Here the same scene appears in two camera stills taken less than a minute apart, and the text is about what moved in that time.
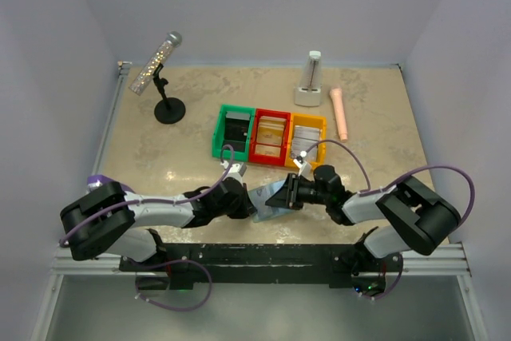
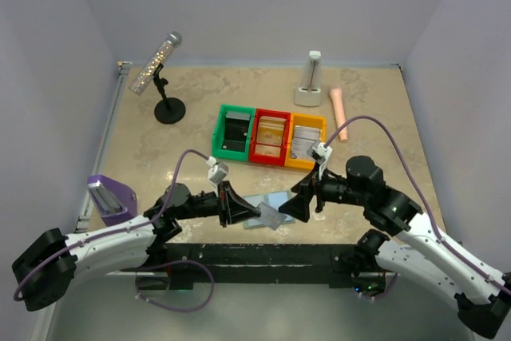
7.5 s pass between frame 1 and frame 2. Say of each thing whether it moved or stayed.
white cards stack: stayed
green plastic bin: stayed
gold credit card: stayed
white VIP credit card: moved
